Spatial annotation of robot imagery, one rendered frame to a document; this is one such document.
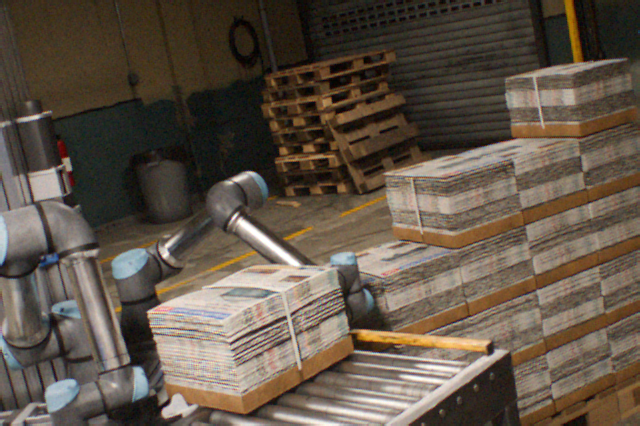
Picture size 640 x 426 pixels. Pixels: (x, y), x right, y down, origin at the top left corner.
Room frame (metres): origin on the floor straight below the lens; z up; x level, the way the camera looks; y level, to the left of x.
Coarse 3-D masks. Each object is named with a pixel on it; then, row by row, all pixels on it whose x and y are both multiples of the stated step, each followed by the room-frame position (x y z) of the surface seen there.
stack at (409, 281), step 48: (480, 240) 2.94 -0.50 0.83; (528, 240) 3.01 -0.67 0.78; (576, 240) 3.09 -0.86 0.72; (384, 288) 2.77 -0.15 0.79; (432, 288) 2.83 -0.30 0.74; (480, 288) 2.91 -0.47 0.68; (576, 288) 3.08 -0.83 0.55; (480, 336) 2.89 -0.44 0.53; (528, 336) 2.98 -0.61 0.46; (528, 384) 2.96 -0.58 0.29; (576, 384) 3.05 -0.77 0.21
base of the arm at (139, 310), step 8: (152, 296) 2.77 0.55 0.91; (128, 304) 2.75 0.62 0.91; (136, 304) 2.74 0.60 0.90; (144, 304) 2.75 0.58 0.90; (152, 304) 2.76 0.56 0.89; (160, 304) 2.79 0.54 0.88; (128, 312) 2.75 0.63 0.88; (136, 312) 2.74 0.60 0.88; (144, 312) 2.74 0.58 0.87; (128, 320) 2.74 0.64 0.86; (136, 320) 2.73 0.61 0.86; (144, 320) 2.73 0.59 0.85; (128, 328) 2.73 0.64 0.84; (136, 328) 2.72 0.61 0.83; (144, 328) 2.72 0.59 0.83
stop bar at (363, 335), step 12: (360, 336) 2.29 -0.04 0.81; (372, 336) 2.26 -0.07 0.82; (384, 336) 2.23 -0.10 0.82; (396, 336) 2.21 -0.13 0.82; (408, 336) 2.19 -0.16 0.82; (420, 336) 2.17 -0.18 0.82; (432, 336) 2.15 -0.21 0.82; (444, 336) 2.13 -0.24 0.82; (456, 348) 2.07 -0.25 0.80; (468, 348) 2.05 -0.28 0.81; (480, 348) 2.03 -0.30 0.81; (492, 348) 2.03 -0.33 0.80
